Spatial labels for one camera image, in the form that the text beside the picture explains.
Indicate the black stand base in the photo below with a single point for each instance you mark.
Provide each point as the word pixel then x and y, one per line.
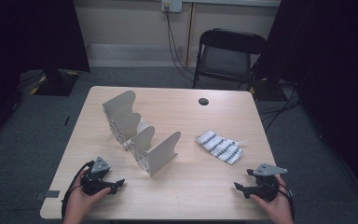
pixel 56 84

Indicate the white cloth with black diamonds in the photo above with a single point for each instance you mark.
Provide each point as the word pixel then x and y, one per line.
pixel 220 147

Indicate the grey metal expandable rack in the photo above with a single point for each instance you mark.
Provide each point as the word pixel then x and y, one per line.
pixel 161 155

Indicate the black curtain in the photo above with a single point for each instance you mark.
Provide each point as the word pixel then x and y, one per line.
pixel 332 62
pixel 28 37

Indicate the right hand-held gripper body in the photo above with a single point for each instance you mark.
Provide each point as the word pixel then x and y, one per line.
pixel 267 186

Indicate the person's right hand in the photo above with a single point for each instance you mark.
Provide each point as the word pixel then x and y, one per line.
pixel 279 208

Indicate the person's left hand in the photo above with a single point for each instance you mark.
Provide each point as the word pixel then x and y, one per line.
pixel 79 205

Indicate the black round table grommet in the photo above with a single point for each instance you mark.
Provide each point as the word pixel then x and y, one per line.
pixel 203 101

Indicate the black folding chair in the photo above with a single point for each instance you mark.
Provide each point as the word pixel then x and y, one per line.
pixel 227 62

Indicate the grey tape strip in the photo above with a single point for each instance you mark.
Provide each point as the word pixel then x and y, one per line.
pixel 51 194
pixel 291 193

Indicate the white wall socket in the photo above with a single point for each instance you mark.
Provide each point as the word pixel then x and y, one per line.
pixel 171 5

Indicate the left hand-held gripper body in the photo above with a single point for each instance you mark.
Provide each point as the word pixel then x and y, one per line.
pixel 93 183

